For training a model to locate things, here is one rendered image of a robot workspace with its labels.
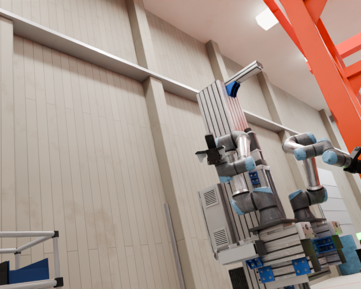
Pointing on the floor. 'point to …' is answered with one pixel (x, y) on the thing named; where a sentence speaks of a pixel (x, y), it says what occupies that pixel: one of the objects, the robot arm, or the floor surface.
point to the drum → (352, 257)
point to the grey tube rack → (42, 278)
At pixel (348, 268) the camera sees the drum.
